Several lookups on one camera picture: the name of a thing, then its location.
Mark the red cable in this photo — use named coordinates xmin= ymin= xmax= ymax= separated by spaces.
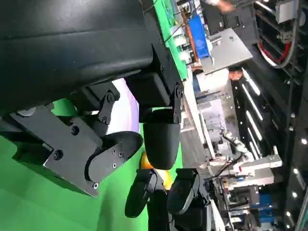
xmin=257 ymin=39 xmax=292 ymax=67

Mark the white machine frame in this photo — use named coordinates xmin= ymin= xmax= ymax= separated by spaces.
xmin=208 ymin=154 xmax=282 ymax=175

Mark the person's hand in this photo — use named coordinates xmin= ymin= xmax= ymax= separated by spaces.
xmin=204 ymin=0 xmax=238 ymax=12

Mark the grey metal panel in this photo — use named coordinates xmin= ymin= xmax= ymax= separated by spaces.
xmin=201 ymin=27 xmax=254 ymax=76

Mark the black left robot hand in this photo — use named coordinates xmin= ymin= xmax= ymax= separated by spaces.
xmin=0 ymin=0 xmax=185 ymax=198

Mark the lilac plate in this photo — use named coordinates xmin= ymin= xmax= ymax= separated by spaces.
xmin=111 ymin=79 xmax=141 ymax=136

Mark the orange white toy bread roll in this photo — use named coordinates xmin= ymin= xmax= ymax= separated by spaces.
xmin=141 ymin=153 xmax=173 ymax=191

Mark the grey electrical box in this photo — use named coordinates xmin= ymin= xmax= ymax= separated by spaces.
xmin=275 ymin=0 xmax=298 ymax=24

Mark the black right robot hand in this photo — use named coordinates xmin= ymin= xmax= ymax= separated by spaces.
xmin=124 ymin=167 xmax=213 ymax=231

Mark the person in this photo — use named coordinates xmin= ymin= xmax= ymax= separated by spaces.
xmin=193 ymin=66 xmax=245 ymax=93

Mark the blue plastic box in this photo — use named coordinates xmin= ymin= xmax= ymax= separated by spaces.
xmin=188 ymin=14 xmax=213 ymax=59

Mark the green table cloth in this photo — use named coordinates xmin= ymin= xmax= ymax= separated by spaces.
xmin=0 ymin=0 xmax=189 ymax=231

